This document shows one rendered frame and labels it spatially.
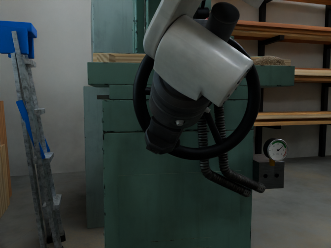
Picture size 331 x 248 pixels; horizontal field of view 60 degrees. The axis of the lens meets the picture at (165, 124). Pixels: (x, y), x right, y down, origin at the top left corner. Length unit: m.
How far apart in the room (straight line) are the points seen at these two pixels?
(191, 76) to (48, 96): 2.95
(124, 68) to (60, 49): 2.49
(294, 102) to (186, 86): 3.85
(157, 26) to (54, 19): 3.01
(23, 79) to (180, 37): 1.23
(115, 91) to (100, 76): 0.06
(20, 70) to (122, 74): 0.79
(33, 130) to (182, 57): 1.23
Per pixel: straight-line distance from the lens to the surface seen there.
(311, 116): 3.70
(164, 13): 0.33
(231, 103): 0.85
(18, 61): 1.51
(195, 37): 0.33
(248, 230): 0.97
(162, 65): 0.35
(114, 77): 0.79
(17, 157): 3.34
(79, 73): 3.23
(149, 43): 0.34
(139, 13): 1.18
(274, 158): 0.86
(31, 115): 1.49
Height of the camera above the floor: 0.80
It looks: 5 degrees down
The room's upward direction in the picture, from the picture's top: straight up
